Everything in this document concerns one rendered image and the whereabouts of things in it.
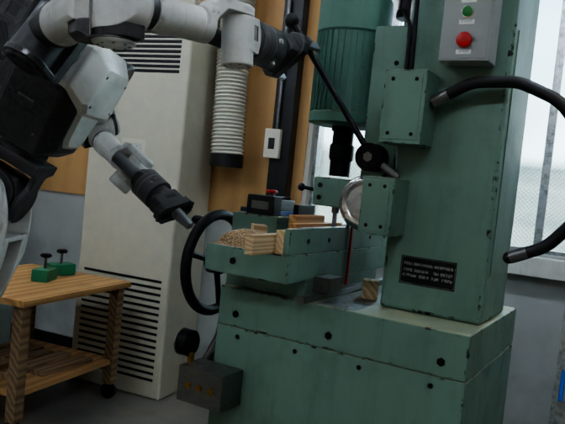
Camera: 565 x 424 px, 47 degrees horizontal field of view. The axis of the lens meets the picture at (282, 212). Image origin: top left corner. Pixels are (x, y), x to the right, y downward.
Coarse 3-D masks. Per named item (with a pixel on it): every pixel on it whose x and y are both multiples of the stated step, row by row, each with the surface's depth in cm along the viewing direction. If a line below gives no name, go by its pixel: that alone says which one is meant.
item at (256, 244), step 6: (246, 234) 129; (252, 234) 130; (258, 234) 131; (264, 234) 133; (270, 234) 134; (276, 234) 135; (246, 240) 129; (252, 240) 128; (258, 240) 129; (264, 240) 131; (270, 240) 133; (246, 246) 129; (252, 246) 128; (258, 246) 130; (264, 246) 132; (270, 246) 134; (246, 252) 129; (252, 252) 128; (258, 252) 130; (264, 252) 132; (270, 252) 134
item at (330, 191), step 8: (320, 184) 158; (328, 184) 157; (336, 184) 156; (344, 184) 155; (320, 192) 158; (328, 192) 157; (336, 192) 156; (312, 200) 160; (320, 200) 158; (328, 200) 157; (336, 200) 156; (336, 208) 159
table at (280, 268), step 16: (208, 256) 144; (224, 256) 141; (240, 256) 139; (256, 256) 137; (272, 256) 135; (288, 256) 134; (304, 256) 140; (320, 256) 146; (336, 256) 153; (352, 256) 161; (368, 256) 170; (384, 256) 180; (224, 272) 141; (240, 272) 139; (256, 272) 137; (272, 272) 135; (288, 272) 134; (304, 272) 140; (320, 272) 147; (336, 272) 154; (352, 272) 163
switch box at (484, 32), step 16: (448, 0) 129; (480, 0) 126; (496, 0) 125; (448, 16) 129; (480, 16) 126; (496, 16) 127; (448, 32) 129; (480, 32) 126; (496, 32) 128; (448, 48) 129; (464, 48) 128; (480, 48) 126; (496, 48) 130; (448, 64) 133; (464, 64) 131; (480, 64) 129
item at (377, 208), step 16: (368, 176) 135; (368, 192) 134; (384, 192) 132; (400, 192) 135; (368, 208) 134; (384, 208) 132; (400, 208) 136; (368, 224) 134; (384, 224) 132; (400, 224) 137
